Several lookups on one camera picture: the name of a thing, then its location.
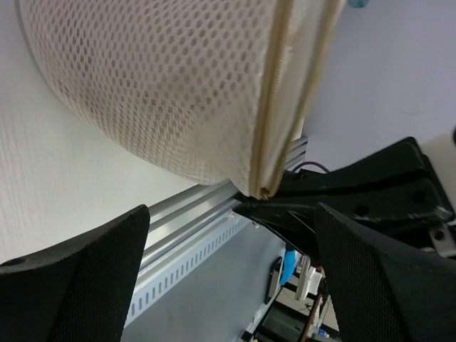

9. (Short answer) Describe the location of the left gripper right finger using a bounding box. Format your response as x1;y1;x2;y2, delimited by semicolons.
314;204;455;341

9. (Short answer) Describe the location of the white slotted cable duct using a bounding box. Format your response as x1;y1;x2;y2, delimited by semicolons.
125;214;248;326

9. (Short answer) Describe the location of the beige round laundry bag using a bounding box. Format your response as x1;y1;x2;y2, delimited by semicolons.
19;0;345;200

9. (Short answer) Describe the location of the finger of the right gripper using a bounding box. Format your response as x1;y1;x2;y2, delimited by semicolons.
234;137;449;257

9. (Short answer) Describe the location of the aluminium mounting rail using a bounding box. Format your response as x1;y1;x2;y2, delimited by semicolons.
140;135;309;286

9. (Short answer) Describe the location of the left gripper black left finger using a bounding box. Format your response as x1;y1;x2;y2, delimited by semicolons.
1;204;150;341

